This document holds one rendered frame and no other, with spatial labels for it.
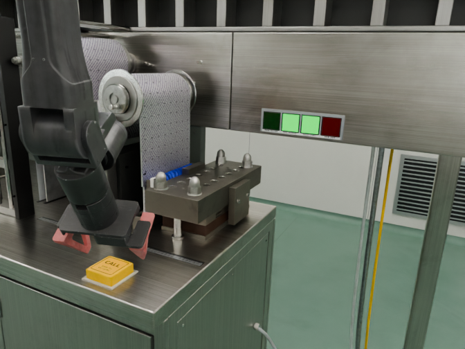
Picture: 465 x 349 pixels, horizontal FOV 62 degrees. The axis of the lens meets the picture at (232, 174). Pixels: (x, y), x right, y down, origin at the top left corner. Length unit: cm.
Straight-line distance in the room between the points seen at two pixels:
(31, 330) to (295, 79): 96
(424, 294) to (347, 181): 227
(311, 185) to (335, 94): 261
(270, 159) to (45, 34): 340
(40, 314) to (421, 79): 110
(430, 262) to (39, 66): 123
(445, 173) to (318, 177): 244
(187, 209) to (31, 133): 54
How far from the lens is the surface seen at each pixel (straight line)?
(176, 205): 98
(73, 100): 47
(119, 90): 104
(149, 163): 109
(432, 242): 138
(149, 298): 82
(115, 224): 59
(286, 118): 118
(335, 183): 365
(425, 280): 144
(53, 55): 47
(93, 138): 49
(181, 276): 88
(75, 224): 61
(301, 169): 370
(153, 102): 107
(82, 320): 99
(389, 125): 113
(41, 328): 112
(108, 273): 87
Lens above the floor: 135
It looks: 16 degrees down
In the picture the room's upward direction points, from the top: 2 degrees clockwise
